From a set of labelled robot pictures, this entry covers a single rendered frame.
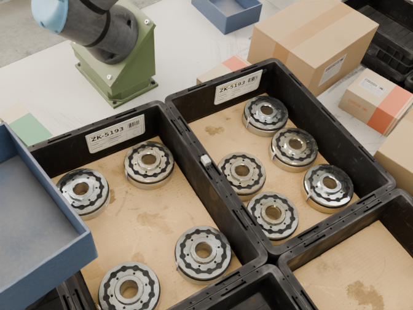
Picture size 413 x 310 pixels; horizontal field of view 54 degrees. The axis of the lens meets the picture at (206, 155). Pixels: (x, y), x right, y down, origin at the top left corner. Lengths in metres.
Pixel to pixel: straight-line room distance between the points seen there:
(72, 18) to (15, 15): 1.84
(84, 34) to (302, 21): 0.61
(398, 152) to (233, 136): 0.35
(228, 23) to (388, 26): 0.89
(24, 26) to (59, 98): 1.50
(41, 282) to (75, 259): 0.04
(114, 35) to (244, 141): 0.40
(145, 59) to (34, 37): 1.53
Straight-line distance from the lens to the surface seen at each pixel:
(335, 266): 0.83
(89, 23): 0.98
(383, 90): 1.25
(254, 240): 0.70
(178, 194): 0.84
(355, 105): 1.23
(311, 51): 1.15
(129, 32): 1.06
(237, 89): 0.96
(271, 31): 1.18
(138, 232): 0.80
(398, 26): 2.07
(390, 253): 0.89
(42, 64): 1.32
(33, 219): 0.57
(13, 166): 0.62
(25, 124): 1.09
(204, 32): 1.40
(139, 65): 1.12
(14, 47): 2.55
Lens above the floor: 1.56
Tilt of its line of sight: 54 degrees down
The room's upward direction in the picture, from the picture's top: 7 degrees clockwise
